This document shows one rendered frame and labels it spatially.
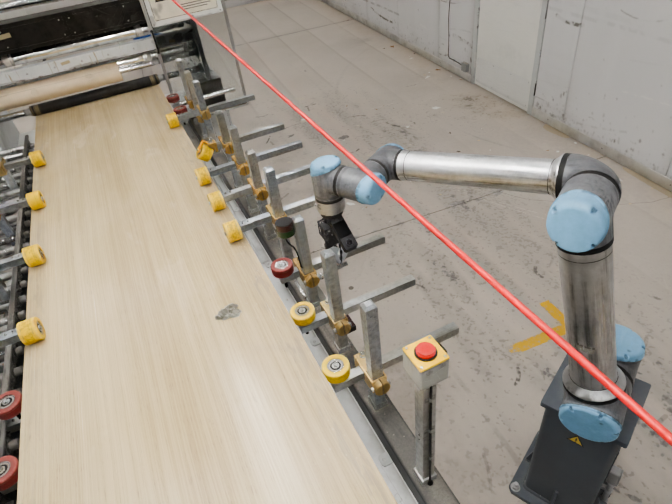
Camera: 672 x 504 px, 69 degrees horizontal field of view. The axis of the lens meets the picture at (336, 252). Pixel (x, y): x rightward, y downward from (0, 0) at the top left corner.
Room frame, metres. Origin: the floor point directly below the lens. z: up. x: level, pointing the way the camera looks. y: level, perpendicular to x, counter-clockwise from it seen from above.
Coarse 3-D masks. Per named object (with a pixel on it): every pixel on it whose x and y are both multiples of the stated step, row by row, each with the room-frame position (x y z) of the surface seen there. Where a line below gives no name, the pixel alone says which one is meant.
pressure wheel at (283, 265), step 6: (282, 258) 1.39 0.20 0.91; (288, 258) 1.38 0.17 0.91; (276, 264) 1.36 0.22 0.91; (282, 264) 1.35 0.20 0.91; (288, 264) 1.35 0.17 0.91; (276, 270) 1.33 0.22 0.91; (282, 270) 1.32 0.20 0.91; (288, 270) 1.32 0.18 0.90; (276, 276) 1.32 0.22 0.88; (282, 276) 1.32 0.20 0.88; (288, 276) 1.32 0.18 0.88
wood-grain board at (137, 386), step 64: (64, 128) 2.95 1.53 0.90; (128, 128) 2.80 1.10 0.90; (64, 192) 2.14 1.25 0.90; (128, 192) 2.05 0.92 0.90; (192, 192) 1.96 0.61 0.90; (64, 256) 1.61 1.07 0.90; (128, 256) 1.55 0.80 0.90; (192, 256) 1.49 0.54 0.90; (256, 256) 1.43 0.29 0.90; (64, 320) 1.23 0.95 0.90; (128, 320) 1.19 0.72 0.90; (192, 320) 1.15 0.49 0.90; (256, 320) 1.10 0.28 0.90; (64, 384) 0.96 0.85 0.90; (128, 384) 0.92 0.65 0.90; (192, 384) 0.89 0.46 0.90; (256, 384) 0.86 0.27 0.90; (320, 384) 0.83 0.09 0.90; (64, 448) 0.74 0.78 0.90; (128, 448) 0.72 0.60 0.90; (192, 448) 0.69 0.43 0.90; (256, 448) 0.66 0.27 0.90; (320, 448) 0.64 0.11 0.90
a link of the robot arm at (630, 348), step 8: (616, 328) 0.90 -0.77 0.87; (624, 328) 0.89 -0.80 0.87; (616, 336) 0.87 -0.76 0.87; (624, 336) 0.86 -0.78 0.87; (632, 336) 0.86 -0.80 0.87; (616, 344) 0.84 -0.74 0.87; (624, 344) 0.83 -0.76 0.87; (632, 344) 0.83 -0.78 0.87; (640, 344) 0.83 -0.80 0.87; (616, 352) 0.81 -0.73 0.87; (624, 352) 0.81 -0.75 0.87; (632, 352) 0.80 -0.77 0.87; (640, 352) 0.80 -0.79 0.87; (624, 360) 0.79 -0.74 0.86; (632, 360) 0.79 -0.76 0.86; (640, 360) 0.80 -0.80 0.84; (624, 368) 0.77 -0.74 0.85; (632, 368) 0.78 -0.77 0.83; (632, 376) 0.76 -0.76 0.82; (632, 384) 0.75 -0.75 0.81
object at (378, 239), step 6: (378, 234) 1.51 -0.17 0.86; (366, 240) 1.48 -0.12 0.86; (372, 240) 1.47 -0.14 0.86; (378, 240) 1.48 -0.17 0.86; (384, 240) 1.48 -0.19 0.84; (360, 246) 1.45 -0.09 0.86; (366, 246) 1.46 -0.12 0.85; (372, 246) 1.47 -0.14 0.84; (348, 252) 1.43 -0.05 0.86; (354, 252) 1.44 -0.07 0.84; (360, 252) 1.45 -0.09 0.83; (318, 258) 1.41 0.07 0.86; (318, 264) 1.39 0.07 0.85; (294, 270) 1.37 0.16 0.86; (294, 276) 1.35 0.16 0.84; (282, 282) 1.33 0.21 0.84
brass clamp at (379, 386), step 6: (354, 360) 0.95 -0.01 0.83; (360, 360) 0.93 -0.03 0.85; (360, 366) 0.91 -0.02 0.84; (366, 372) 0.88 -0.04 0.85; (366, 378) 0.88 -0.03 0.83; (378, 378) 0.86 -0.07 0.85; (384, 378) 0.86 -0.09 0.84; (372, 384) 0.85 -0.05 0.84; (378, 384) 0.84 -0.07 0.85; (384, 384) 0.84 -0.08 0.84; (372, 390) 0.83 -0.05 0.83; (378, 390) 0.83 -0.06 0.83; (384, 390) 0.84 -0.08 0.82
